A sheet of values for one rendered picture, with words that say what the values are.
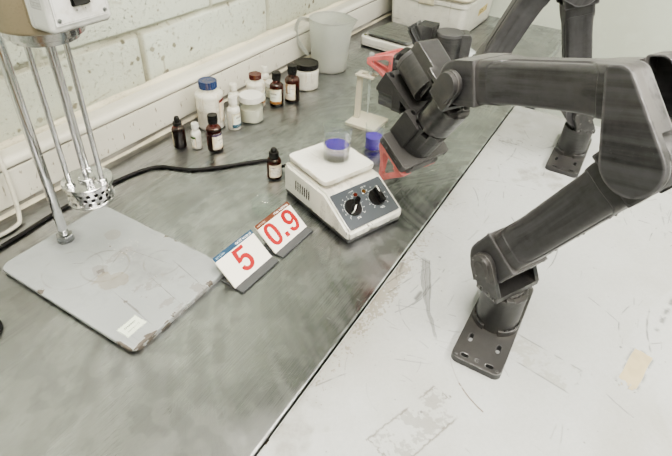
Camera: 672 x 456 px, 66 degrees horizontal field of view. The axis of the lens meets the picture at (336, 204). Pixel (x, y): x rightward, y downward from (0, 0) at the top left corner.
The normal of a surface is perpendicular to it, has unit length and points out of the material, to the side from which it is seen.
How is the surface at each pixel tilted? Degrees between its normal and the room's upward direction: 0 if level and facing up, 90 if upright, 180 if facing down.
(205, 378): 0
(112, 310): 0
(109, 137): 90
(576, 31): 96
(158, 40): 90
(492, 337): 0
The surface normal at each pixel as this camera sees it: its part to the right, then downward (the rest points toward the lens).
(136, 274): 0.05, -0.80
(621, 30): -0.51, 0.49
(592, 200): -0.87, 0.39
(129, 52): 0.86, 0.33
